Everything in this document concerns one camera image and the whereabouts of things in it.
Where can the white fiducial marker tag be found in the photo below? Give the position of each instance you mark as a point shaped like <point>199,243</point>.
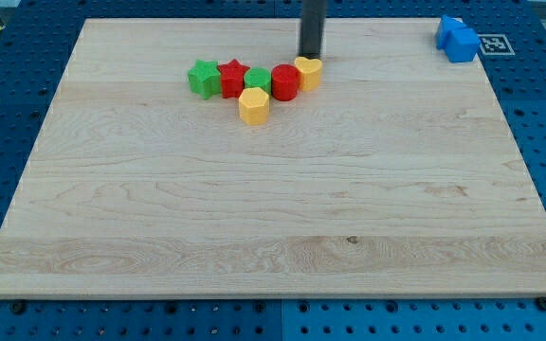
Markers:
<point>494,44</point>

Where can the light wooden board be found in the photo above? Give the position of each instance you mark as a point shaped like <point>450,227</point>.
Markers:
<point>398,177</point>

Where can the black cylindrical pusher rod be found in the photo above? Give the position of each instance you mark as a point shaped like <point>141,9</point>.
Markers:
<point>312,21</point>

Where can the red cylinder block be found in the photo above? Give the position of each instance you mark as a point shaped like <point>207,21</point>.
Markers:
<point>285,82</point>

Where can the blue pentagon block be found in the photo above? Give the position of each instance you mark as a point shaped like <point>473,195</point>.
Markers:
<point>446,25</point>

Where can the green star block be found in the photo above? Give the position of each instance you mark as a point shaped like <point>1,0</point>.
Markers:
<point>205,78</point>

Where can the red star block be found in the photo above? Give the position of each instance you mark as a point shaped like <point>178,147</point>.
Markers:
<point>232,78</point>

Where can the yellow hexagon block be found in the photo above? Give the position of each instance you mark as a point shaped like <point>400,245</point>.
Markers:
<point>254,106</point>

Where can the blue cube block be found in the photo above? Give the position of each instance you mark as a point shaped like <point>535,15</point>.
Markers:
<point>462,45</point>

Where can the yellow heart block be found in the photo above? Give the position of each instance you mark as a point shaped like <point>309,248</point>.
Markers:
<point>310,71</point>

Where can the green cylinder block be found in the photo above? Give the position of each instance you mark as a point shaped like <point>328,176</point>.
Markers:
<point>258,77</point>

